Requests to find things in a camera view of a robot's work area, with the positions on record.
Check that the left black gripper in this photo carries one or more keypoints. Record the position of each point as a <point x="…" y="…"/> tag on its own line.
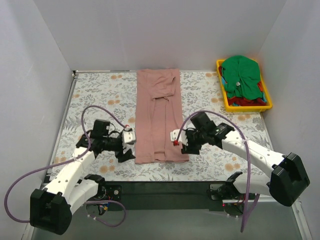
<point x="122" y="150"/>

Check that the floral patterned table mat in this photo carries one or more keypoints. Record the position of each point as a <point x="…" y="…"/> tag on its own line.
<point x="112" y="96"/>

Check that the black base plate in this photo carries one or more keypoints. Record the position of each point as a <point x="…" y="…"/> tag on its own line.
<point x="170" y="195"/>

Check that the aluminium mounting rail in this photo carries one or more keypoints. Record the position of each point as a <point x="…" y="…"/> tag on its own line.
<point x="269" y="221"/>

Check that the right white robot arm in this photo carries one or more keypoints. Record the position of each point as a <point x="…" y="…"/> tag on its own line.
<point x="285" y="177"/>

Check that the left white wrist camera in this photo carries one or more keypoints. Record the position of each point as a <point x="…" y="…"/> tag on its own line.
<point x="128" y="135"/>

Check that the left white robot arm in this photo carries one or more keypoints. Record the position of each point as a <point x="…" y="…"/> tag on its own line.
<point x="52" y="207"/>

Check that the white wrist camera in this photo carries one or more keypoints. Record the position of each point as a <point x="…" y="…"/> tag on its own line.
<point x="178" y="137"/>
<point x="128" y="135"/>

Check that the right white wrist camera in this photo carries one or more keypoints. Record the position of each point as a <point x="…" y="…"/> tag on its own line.
<point x="178" y="137"/>

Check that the pink t shirt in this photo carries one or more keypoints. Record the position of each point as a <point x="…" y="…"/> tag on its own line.
<point x="158" y="113"/>

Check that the green t shirt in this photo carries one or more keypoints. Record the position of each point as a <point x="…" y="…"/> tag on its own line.
<point x="241" y="75"/>

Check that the yellow plastic bin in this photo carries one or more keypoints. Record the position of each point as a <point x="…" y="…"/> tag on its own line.
<point x="241" y="104"/>

